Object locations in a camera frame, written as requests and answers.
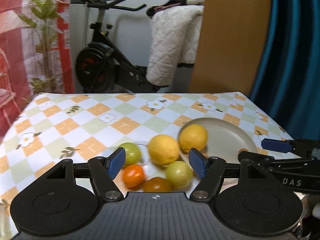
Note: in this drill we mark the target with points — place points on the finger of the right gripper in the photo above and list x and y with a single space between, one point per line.
276 145

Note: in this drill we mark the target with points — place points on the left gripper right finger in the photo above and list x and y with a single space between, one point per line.
198 162

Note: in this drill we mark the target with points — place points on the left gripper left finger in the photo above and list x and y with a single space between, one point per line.
115 162

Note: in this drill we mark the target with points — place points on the large yellow lemon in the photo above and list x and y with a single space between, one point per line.
193 136

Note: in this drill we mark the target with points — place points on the green apple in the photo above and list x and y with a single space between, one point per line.
133 153

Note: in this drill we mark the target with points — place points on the pale yellow apple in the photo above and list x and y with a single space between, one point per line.
179 174

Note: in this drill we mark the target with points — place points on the bright orange tangerine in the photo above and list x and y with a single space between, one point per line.
133 175

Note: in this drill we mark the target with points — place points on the beige round plate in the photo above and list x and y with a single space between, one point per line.
225 140

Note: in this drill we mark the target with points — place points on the yellow orange fruit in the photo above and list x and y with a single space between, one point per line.
163 149

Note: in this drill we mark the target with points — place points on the blue curtain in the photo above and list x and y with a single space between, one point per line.
286 86

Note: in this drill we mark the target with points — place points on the checkered floral tablecloth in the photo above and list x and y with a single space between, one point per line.
82 126

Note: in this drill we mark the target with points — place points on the black exercise bike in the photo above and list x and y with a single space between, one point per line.
100 65

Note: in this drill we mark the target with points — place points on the wooden board panel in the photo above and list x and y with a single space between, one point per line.
231 43

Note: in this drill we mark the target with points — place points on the red printed backdrop curtain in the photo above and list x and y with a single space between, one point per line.
35 53

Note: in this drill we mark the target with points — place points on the white quilted blanket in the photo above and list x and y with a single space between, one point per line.
175 39

